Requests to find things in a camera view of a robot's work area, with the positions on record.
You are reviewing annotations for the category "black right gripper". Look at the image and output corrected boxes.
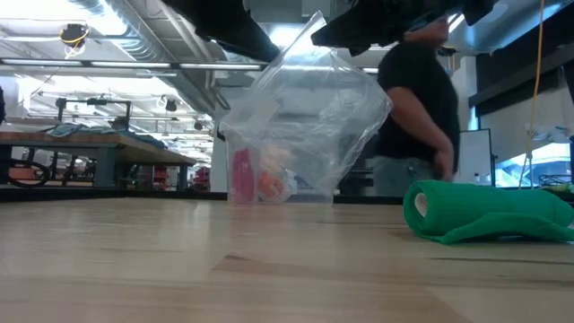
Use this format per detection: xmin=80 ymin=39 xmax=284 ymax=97
xmin=310 ymin=0 xmax=499 ymax=57

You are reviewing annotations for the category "large clear plastic bag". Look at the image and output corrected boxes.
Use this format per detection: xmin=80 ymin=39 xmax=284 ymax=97
xmin=218 ymin=11 xmax=394 ymax=205

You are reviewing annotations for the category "green elastic bandage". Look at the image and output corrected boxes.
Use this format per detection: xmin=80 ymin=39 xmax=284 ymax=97
xmin=402 ymin=179 xmax=574 ymax=246

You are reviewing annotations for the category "orange bandage roll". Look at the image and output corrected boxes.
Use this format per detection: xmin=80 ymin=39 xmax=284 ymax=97
xmin=257 ymin=170 xmax=288 ymax=201

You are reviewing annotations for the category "person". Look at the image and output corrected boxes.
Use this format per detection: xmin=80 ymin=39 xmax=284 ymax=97
xmin=374 ymin=15 xmax=461 ymax=198

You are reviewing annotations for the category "long ceiling light strip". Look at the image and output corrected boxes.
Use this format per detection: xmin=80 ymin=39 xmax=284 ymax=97
xmin=0 ymin=57 xmax=270 ymax=80

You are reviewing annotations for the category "clear plastic storage box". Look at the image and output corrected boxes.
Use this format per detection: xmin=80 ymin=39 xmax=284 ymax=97
xmin=218 ymin=120 xmax=346 ymax=205

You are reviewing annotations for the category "blue cloth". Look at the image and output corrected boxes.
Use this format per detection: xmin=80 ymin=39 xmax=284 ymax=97
xmin=47 ymin=123 xmax=170 ymax=149

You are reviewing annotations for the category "small clear plastic pouch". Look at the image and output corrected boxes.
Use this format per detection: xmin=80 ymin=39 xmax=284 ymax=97
xmin=255 ymin=143 xmax=297 ymax=203

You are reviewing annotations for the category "whiteboard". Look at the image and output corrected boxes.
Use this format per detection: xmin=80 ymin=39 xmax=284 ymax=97
xmin=457 ymin=128 xmax=494 ymax=186

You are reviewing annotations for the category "wooden top workbench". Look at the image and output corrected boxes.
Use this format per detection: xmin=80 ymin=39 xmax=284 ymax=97
xmin=0 ymin=131 xmax=198 ymax=192

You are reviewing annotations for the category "black ceiling cable reel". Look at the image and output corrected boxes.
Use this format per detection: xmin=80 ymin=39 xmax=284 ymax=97
xmin=59 ymin=22 xmax=91 ymax=59

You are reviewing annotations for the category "black camera rig frame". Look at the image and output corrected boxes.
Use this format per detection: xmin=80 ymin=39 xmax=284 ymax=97
xmin=56 ymin=97 xmax=134 ymax=127

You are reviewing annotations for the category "yellow cable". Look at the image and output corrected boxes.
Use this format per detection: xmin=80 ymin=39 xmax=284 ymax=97
xmin=517 ymin=0 xmax=546 ymax=201

